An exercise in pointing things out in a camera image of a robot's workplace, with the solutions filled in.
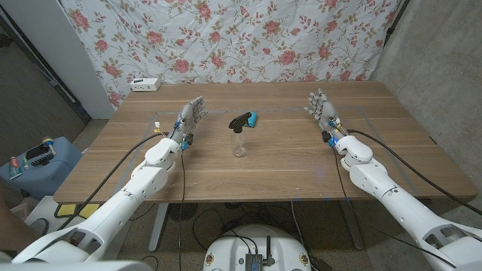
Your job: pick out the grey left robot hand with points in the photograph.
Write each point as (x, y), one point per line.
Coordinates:
(190, 113)

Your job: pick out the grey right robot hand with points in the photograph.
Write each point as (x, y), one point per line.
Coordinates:
(325, 111)

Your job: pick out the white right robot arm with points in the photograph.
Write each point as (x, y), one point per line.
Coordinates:
(376, 180)

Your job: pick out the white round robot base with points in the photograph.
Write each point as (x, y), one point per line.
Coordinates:
(233, 248)

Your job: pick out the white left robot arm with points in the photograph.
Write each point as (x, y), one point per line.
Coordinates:
(147, 180)

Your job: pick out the white power strip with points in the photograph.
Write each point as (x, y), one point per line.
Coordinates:
(145, 85)

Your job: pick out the small teal blue object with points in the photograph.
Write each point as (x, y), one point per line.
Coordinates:
(253, 119)

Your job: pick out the floral backdrop cloth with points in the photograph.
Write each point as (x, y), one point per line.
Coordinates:
(226, 37)

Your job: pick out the black round floor object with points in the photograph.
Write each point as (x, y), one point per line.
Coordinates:
(182, 211)

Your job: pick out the black backdrop stand pole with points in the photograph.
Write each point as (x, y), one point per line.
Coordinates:
(393, 22)

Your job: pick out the grey table leg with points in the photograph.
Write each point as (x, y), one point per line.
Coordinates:
(352, 226)

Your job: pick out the white table leg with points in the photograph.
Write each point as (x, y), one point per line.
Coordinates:
(158, 229)

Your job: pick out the black antenna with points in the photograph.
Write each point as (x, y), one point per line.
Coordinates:
(269, 252)

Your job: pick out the black power adapter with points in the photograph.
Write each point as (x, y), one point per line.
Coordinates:
(322, 265)

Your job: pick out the yellow black floor item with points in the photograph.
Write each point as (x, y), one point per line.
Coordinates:
(69, 210)

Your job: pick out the black hair brush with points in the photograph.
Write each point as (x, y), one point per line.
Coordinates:
(37, 152)

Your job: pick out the grey electronics box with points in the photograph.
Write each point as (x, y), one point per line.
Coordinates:
(253, 261)

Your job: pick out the small green tube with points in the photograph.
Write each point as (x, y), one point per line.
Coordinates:
(25, 163)

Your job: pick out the red green toothpaste tube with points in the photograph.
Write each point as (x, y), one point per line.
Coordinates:
(15, 169)

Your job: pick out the white robot torso edge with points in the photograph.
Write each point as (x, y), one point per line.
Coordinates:
(75, 266)

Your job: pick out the brown rounded object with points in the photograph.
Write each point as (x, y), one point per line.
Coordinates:
(13, 226)

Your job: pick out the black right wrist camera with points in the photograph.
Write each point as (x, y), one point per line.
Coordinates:
(325, 136)

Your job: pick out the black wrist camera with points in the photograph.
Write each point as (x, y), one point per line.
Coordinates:
(325, 136)
(189, 139)

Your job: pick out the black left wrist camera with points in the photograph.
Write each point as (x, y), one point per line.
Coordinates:
(189, 139)

